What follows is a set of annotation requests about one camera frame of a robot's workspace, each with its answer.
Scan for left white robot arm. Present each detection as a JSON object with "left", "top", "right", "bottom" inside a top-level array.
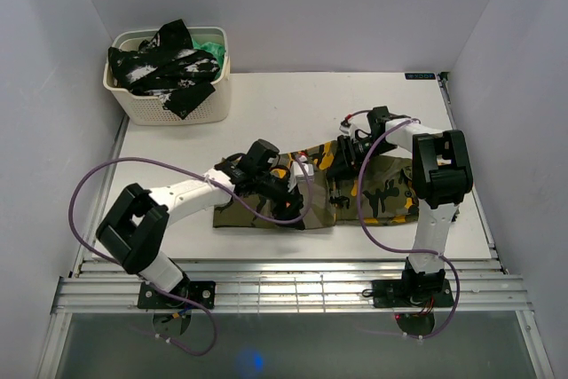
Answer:
[{"left": 96, "top": 139, "right": 314, "bottom": 308}]

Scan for blue table label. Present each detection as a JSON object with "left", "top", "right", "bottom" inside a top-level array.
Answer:
[{"left": 404, "top": 73, "right": 437, "bottom": 80}]

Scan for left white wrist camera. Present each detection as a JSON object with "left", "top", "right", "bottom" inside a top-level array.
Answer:
[{"left": 288, "top": 154, "right": 314, "bottom": 193}]

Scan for aluminium front rail frame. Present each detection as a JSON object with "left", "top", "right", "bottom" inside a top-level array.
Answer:
[{"left": 51, "top": 259, "right": 533, "bottom": 314}]

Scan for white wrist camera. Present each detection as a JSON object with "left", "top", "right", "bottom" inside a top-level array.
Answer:
[
  {"left": 288, "top": 154, "right": 314, "bottom": 193},
  {"left": 339, "top": 117, "right": 359, "bottom": 139}
]

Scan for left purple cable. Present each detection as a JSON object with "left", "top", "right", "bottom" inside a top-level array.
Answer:
[{"left": 67, "top": 156, "right": 317, "bottom": 357}]

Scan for green cloth in basket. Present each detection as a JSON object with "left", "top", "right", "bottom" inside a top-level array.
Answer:
[{"left": 192, "top": 38, "right": 226, "bottom": 70}]

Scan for aluminium table edge rail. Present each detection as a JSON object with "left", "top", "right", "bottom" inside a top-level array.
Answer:
[{"left": 437, "top": 72, "right": 456, "bottom": 129}]

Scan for white perforated laundry basket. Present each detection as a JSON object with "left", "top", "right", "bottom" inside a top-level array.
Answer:
[{"left": 103, "top": 27, "right": 232, "bottom": 126}]

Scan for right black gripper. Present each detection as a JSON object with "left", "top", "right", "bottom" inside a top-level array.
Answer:
[{"left": 326, "top": 135, "right": 398, "bottom": 182}]

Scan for yellow camouflage trousers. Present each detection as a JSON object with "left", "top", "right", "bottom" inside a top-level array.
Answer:
[{"left": 212, "top": 140, "right": 419, "bottom": 230}]

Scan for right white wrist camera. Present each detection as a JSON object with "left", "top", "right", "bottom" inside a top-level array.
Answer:
[{"left": 339, "top": 117, "right": 359, "bottom": 139}]

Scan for black white patterned trousers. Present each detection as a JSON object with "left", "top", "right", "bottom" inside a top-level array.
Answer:
[{"left": 107, "top": 19, "right": 219, "bottom": 115}]

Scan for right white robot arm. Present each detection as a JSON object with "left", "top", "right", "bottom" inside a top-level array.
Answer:
[{"left": 328, "top": 107, "right": 473, "bottom": 307}]

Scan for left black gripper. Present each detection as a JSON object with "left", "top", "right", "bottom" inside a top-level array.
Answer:
[{"left": 253, "top": 171, "right": 304, "bottom": 231}]

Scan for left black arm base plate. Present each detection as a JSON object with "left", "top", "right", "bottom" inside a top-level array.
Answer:
[{"left": 137, "top": 280, "right": 216, "bottom": 310}]

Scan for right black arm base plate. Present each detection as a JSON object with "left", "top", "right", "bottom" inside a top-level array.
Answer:
[{"left": 362, "top": 280, "right": 454, "bottom": 308}]

